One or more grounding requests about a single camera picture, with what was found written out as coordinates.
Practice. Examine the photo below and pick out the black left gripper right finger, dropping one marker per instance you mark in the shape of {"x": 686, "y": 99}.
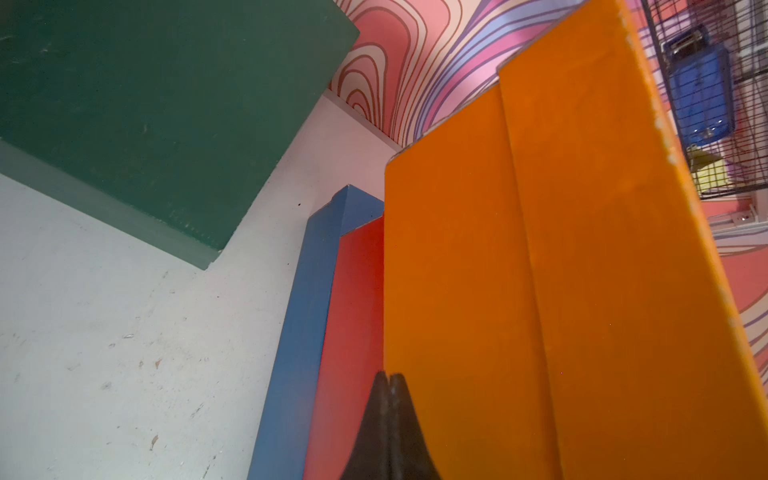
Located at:
{"x": 408, "y": 453}

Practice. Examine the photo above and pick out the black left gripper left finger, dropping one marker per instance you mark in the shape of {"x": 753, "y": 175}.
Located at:
{"x": 370, "y": 457}

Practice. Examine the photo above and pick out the blue shoebox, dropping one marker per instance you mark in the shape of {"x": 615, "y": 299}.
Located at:
{"x": 284, "y": 430}

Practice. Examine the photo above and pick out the red shoebox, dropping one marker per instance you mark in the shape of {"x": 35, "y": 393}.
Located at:
{"x": 352, "y": 352}

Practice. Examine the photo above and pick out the orange shoebox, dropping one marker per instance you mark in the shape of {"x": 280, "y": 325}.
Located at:
{"x": 553, "y": 294}

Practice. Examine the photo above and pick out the green shoebox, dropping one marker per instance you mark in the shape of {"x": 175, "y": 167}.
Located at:
{"x": 163, "y": 119}

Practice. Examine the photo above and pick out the yellow item in basket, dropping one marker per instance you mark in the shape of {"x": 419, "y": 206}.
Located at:
{"x": 708, "y": 170}

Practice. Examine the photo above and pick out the blue tool in basket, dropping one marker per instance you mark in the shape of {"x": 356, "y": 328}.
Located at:
{"x": 701, "y": 87}

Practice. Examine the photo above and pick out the black wire basket back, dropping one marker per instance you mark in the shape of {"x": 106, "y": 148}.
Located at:
{"x": 742, "y": 27}

